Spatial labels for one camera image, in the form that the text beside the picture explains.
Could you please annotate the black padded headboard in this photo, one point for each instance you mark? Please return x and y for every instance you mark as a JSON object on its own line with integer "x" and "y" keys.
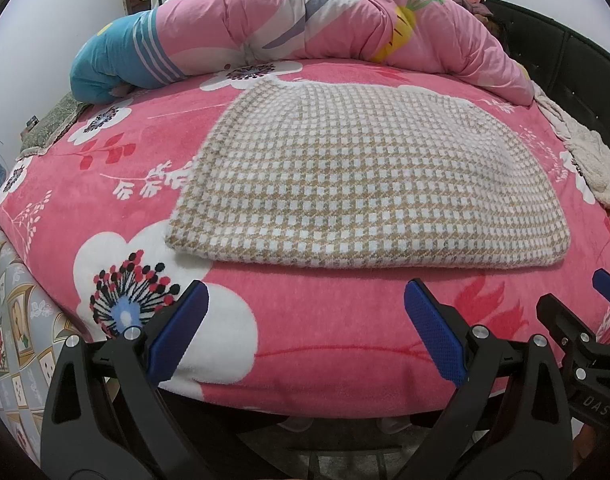
{"x": 575, "y": 60}

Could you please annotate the beige white houndstooth sweater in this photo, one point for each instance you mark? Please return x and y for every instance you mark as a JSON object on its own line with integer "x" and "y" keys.
{"x": 365, "y": 175}

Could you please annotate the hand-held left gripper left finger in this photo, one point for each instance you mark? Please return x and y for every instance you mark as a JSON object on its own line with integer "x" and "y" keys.
{"x": 177, "y": 330}

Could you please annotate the green patterned cloth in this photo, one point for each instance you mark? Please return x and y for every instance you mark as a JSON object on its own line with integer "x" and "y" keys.
{"x": 55, "y": 125}

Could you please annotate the cream fluffy blanket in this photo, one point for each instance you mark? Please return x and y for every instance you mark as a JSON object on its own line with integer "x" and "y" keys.
{"x": 590, "y": 160}

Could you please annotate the white slipper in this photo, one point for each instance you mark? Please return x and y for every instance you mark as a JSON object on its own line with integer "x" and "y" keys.
{"x": 295, "y": 425}

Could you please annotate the pink printed quilt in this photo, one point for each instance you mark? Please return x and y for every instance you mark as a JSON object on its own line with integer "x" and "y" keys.
{"x": 265, "y": 20}

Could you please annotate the pink floral bed sheet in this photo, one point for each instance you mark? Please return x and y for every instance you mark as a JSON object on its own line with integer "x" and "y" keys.
{"x": 335, "y": 320}

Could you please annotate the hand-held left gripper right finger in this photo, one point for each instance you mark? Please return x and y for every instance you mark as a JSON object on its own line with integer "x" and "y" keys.
{"x": 435, "y": 332}

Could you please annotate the grey patterned bed skirt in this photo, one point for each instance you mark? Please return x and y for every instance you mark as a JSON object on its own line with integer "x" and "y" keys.
{"x": 20, "y": 320}

